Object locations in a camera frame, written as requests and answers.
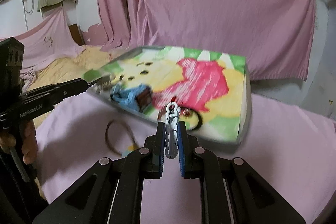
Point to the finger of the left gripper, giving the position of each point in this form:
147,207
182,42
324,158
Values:
57,98
67,89

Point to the white chain hair clip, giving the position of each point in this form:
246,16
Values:
171,130

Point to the large pink curtain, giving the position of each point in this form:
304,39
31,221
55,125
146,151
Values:
275,36

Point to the yellow blanket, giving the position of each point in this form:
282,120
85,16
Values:
65,69

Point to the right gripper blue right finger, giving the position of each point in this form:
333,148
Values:
186,145

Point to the pink table cloth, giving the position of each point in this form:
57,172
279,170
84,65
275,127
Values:
293,149

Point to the beige claw hair clip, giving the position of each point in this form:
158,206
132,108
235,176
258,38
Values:
105,84

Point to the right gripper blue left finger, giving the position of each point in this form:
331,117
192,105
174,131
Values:
155,157

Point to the blue smart watch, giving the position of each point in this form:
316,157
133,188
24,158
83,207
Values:
136,99

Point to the grey tray with colourful liner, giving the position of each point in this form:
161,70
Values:
211,88

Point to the pink sheet on bed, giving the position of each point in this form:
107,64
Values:
29,53

